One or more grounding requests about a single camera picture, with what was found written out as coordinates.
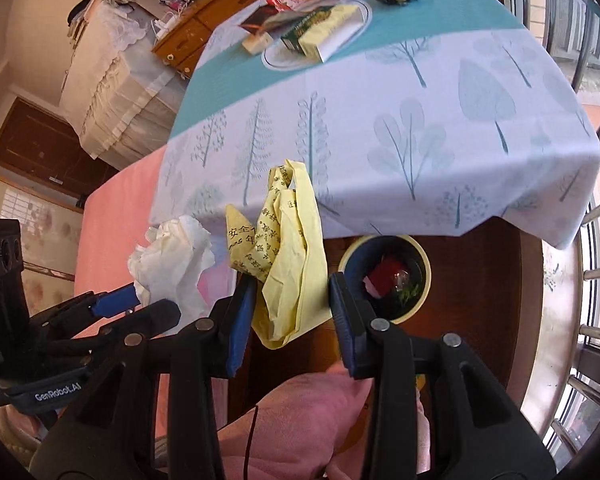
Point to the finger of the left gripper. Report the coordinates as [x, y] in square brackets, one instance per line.
[148, 322]
[110, 302]

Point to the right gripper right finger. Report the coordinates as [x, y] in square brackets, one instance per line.
[375, 348]

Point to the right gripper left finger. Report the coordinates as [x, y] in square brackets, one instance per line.
[211, 347]

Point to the white tissue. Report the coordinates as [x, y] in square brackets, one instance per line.
[170, 267]

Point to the yellow paper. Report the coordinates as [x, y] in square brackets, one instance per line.
[284, 251]

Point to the orange foil snack packet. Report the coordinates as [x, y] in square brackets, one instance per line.
[261, 20]

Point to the green yellow tea box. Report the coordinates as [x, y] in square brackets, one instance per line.
[324, 31]

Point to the green paper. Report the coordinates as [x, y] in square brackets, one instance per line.
[408, 292]

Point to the red paper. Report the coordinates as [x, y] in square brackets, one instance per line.
[385, 278]

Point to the blue cream trash bin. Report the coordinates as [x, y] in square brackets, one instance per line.
[366, 252]

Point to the pink trousers legs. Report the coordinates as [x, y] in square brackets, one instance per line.
[312, 426]

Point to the pink bed cover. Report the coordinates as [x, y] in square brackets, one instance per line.
[93, 247]

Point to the tree print tablecloth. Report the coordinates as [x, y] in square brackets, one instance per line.
[424, 123]

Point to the white power strip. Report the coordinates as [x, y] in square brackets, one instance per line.
[166, 23]

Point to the wooden desk with drawers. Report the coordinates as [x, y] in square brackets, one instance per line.
[182, 47]

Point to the metal window grille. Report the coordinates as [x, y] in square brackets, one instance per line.
[562, 399]

